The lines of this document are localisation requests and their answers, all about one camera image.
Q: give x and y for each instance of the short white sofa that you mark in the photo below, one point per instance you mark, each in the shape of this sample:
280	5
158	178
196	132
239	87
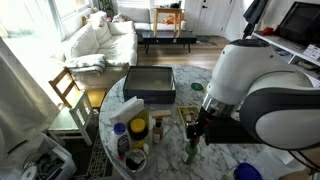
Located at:
135	16

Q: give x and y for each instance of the white paper stack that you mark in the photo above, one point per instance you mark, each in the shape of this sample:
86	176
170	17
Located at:
126	110

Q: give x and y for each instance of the small white chair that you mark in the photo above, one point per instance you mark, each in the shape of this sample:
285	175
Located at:
80	113

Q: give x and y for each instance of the long white sofa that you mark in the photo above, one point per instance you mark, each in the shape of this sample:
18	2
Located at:
110	46

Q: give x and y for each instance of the white door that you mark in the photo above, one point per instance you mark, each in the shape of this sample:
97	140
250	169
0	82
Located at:
213	16

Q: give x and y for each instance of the white cup with dark contents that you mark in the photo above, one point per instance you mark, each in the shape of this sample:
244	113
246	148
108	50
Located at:
135	160

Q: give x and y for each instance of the green round lid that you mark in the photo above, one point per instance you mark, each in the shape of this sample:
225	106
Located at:
197	86

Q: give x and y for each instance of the white tape roll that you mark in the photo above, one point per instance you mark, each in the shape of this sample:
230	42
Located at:
29	173

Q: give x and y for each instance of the dark hanging jacket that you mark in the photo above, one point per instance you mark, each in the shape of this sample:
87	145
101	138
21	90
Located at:
253	13

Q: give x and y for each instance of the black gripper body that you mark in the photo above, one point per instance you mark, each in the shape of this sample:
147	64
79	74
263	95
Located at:
233	131

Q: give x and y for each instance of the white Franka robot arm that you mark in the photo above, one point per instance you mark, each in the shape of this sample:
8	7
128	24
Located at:
266	86

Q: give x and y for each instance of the tall wooden side table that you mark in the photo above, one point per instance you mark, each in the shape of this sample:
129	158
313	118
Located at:
168	10

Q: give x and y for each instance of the dark door mat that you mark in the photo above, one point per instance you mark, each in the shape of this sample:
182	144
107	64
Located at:
206	41

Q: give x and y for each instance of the wooden chair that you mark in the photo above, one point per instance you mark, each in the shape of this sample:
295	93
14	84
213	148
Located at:
65	83

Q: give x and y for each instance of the grey white folded blanket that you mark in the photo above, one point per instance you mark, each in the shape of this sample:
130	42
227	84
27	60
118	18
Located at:
85	63

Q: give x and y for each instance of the white bottle with blue cap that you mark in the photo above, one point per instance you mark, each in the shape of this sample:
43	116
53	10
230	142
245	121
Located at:
120	141

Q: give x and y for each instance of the brown sauce bottle red cap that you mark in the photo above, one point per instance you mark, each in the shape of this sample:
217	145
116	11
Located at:
158	131

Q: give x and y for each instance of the dark jar with yellow lid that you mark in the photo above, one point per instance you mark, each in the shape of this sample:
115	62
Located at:
138	130

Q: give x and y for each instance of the light wooden block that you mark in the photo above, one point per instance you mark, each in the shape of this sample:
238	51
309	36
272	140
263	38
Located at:
161	113

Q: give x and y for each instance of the white curtain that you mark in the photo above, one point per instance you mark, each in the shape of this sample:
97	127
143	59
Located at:
20	100

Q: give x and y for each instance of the white printed paper label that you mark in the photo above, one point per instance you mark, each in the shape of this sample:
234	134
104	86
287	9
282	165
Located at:
312	51

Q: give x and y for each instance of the clear floor storage bin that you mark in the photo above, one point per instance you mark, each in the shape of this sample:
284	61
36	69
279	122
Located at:
50	160

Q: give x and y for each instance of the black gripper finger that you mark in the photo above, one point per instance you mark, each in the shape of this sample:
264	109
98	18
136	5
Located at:
193	133

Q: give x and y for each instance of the clear plastic organizer bin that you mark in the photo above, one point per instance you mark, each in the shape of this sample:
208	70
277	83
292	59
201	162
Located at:
166	136

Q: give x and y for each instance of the blue round lid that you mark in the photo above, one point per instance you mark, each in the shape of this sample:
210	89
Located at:
247	172

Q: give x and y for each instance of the patterned dark rug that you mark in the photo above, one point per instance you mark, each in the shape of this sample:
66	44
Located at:
96	160

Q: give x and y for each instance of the white shelf unit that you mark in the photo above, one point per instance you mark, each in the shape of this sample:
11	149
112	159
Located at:
283	45

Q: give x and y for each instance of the black monitor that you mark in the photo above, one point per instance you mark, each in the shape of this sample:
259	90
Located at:
300	23

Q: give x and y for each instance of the dark blue open box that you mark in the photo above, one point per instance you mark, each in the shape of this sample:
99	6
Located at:
150	81

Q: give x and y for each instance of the small wooden block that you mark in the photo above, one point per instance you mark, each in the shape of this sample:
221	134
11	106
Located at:
188	117

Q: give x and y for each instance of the small red object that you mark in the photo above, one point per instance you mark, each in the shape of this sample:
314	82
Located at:
267	31

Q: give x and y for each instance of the orange toy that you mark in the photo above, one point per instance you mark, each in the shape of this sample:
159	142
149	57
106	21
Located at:
171	20

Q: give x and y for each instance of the green bottle with red cap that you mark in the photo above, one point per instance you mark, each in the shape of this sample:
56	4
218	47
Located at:
190	154

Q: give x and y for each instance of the black coffee table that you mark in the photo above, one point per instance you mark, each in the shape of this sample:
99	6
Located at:
168	36

